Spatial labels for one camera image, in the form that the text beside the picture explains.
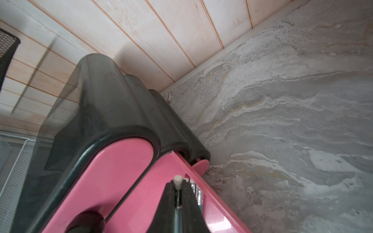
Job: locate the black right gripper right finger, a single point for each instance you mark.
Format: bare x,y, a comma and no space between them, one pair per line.
192,217

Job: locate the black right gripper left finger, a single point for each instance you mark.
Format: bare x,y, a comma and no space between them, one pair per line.
163,221

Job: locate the green pencil bundle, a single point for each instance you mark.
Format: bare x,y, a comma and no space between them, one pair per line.
178,180

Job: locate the black drawer cabinet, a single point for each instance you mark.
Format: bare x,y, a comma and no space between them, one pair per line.
97,108

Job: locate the pink bottom drawer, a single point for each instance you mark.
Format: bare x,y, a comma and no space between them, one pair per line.
201,166

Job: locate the black wire mesh basket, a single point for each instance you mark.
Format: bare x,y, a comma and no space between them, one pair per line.
9,44

